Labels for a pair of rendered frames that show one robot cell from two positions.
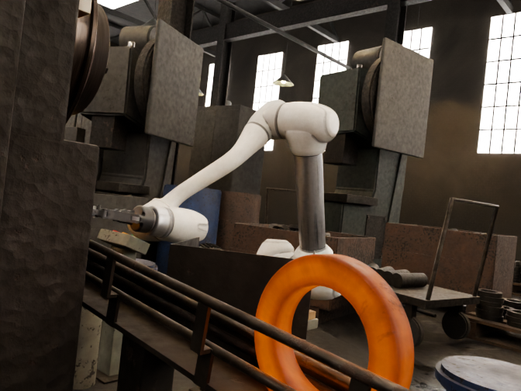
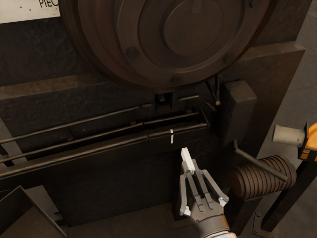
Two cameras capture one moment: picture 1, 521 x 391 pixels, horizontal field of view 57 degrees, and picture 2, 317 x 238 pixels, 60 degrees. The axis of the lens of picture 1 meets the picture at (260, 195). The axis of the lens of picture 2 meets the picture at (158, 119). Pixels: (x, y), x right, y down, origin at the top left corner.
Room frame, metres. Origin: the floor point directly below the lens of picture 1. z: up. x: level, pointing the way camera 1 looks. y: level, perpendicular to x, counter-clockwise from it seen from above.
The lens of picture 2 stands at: (1.38, 0.05, 1.37)
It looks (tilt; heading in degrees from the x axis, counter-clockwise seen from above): 47 degrees down; 123
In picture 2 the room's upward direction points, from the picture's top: straight up
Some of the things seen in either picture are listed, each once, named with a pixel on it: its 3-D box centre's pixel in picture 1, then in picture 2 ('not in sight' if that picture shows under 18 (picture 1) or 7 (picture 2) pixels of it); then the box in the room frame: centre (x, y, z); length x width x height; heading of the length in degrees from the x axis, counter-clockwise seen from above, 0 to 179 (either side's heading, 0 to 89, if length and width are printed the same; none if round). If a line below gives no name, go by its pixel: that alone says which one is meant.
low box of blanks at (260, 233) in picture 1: (301, 266); not in sight; (3.85, -0.39, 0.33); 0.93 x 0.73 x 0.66; 55
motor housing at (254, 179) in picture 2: not in sight; (248, 201); (1.41, 0.71, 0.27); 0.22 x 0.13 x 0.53; 48
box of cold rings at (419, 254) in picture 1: (447, 266); not in sight; (4.70, -1.91, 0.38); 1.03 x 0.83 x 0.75; 51
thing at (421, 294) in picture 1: (392, 261); not in sight; (3.49, -1.01, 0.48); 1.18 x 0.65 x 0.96; 38
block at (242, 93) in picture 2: not in sight; (232, 114); (1.23, 0.74, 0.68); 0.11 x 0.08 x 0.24; 138
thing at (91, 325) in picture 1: (86, 320); not in sight; (1.94, 0.65, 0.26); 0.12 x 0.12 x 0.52
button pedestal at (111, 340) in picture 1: (117, 302); not in sight; (2.09, 0.57, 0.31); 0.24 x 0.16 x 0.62; 48
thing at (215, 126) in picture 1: (223, 183); not in sight; (6.49, 0.52, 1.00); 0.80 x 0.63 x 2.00; 53
